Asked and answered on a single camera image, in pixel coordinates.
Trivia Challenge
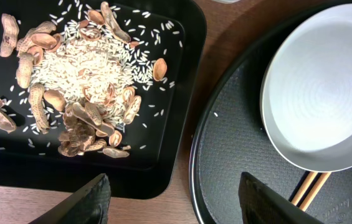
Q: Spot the black rectangular tray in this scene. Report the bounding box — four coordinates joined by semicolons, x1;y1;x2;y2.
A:
0;0;206;199

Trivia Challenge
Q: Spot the round black serving tray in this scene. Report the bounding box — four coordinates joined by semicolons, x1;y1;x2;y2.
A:
189;1;352;223

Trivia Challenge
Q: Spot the grey round plate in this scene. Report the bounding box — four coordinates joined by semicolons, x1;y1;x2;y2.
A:
260;3;352;172

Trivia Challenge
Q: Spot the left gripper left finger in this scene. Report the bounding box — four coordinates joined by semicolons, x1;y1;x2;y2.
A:
31;174;111;224

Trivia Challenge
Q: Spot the food scraps pile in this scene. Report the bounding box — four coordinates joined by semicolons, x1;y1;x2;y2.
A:
0;1;184;159

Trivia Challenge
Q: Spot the wooden chopstick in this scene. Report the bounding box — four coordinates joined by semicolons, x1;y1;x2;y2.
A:
291;172;318;205
299;172;331;212

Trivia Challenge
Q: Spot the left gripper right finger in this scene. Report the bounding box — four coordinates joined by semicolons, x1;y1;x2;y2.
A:
239;172;321;224

